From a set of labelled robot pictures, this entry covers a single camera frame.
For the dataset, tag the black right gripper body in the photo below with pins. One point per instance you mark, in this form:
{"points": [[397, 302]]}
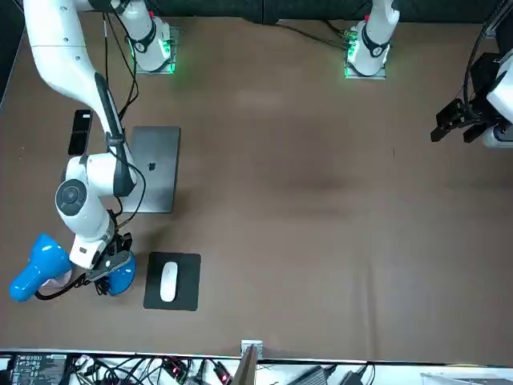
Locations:
{"points": [[112, 260]]}

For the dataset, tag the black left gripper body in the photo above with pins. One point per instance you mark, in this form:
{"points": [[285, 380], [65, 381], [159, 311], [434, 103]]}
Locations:
{"points": [[483, 72]]}

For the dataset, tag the blue desk lamp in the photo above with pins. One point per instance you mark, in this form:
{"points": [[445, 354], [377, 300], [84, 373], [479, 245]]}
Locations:
{"points": [[36, 264]]}

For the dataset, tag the grey laptop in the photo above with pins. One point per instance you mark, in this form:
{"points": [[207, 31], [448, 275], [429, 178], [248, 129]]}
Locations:
{"points": [[160, 184]]}

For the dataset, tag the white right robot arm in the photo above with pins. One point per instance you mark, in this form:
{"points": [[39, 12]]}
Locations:
{"points": [[60, 60]]}

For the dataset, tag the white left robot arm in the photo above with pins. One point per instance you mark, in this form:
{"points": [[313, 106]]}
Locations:
{"points": [[376, 32]]}

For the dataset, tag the white computer mouse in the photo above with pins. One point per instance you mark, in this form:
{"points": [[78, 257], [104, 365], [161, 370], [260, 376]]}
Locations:
{"points": [[169, 280]]}

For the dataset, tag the black mouse pad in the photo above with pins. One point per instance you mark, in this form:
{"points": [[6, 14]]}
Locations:
{"points": [[188, 280]]}

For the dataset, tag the black phone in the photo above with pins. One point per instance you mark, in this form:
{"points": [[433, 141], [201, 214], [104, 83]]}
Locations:
{"points": [[80, 132]]}

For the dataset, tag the black labelled power adapter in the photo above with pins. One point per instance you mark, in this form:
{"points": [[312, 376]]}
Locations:
{"points": [[36, 369]]}

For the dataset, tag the aluminium frame post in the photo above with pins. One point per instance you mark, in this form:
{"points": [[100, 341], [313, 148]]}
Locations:
{"points": [[250, 361], [499, 16]]}

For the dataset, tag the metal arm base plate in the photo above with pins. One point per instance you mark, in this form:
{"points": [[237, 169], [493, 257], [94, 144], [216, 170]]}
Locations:
{"points": [[350, 73], [173, 48]]}

